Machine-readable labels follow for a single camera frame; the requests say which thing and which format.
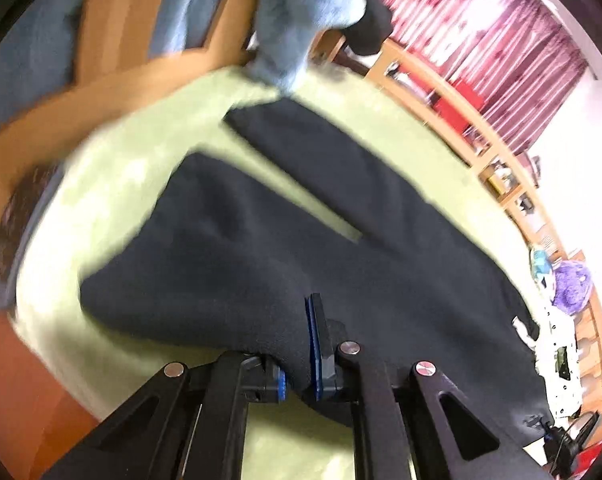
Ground wooden bed frame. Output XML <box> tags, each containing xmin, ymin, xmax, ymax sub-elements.
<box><xmin>0</xmin><ymin>0</ymin><xmax>602</xmax><ymax>480</ymax></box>

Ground right red chair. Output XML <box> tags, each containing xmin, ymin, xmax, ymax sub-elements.
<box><xmin>432</xmin><ymin>77</ymin><xmax>484</xmax><ymax>134</ymax></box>

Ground colourful geometric pillow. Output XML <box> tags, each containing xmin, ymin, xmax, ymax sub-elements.
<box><xmin>530</xmin><ymin>245</ymin><xmax>556</xmax><ymax>292</ymax></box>

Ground black garment on rail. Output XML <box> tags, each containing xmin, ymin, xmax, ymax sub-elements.
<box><xmin>341</xmin><ymin>0</ymin><xmax>393</xmax><ymax>56</ymax></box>

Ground green plush bed blanket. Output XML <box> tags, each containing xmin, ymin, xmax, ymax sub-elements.
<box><xmin>13</xmin><ymin>67</ymin><xmax>544</xmax><ymax>474</ymax></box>

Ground black sweatpants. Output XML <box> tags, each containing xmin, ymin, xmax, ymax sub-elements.
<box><xmin>80</xmin><ymin>99</ymin><xmax>550</xmax><ymax>445</ymax></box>

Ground purple plush toy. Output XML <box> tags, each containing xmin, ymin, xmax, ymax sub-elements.
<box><xmin>552</xmin><ymin>260</ymin><xmax>594</xmax><ymax>315</ymax></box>

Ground light blue fleece garment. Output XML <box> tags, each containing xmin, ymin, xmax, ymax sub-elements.
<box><xmin>0</xmin><ymin>0</ymin><xmax>371</xmax><ymax>128</ymax></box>

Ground dark red curtains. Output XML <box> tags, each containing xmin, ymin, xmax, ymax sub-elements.
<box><xmin>382</xmin><ymin>0</ymin><xmax>588</xmax><ymax>154</ymax></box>

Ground white dotted pillow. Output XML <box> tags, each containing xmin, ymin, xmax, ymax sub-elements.
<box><xmin>534</xmin><ymin>306</ymin><xmax>583</xmax><ymax>419</ymax></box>

